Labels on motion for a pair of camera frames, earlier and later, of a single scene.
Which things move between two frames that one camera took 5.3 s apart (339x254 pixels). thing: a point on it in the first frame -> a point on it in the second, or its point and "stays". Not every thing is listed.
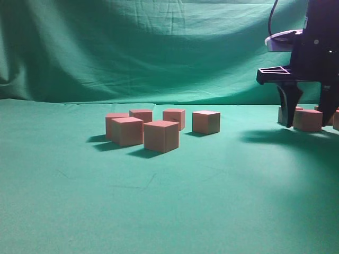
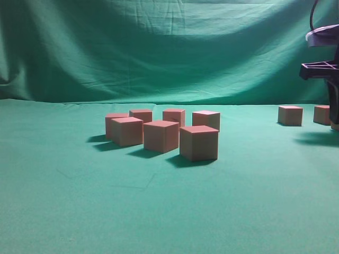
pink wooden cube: (108, 121) stays
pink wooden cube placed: (145, 116) stays
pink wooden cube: (305, 120) -> (198, 143)
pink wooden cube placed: (176, 116) stays
